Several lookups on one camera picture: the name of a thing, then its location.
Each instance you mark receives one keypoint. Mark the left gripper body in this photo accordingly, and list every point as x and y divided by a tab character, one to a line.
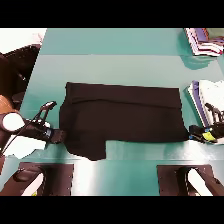
56	136

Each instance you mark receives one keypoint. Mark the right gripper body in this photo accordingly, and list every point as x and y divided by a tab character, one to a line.
200	134

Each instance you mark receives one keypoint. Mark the black garment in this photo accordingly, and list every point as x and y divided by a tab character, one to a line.
123	116

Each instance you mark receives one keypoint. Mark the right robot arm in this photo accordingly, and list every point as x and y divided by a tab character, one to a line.
200	180

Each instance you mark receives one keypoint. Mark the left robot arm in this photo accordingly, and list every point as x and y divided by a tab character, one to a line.
13	122

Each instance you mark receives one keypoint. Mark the purple garment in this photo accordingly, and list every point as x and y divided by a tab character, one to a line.
197	101

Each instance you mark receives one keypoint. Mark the white garment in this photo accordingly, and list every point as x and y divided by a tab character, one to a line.
25	146
213	95

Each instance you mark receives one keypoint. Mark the heap of clothes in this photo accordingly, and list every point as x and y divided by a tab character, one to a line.
16	73

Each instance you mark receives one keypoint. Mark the folded stack of clothes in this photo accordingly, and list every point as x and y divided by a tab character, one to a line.
206	43

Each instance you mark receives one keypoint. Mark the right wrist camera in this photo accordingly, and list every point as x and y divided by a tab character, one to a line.
213	111

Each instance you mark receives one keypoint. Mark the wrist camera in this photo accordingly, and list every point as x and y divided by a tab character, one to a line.
213	111
46	107

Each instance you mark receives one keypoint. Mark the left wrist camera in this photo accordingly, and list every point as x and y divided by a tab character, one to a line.
46	107

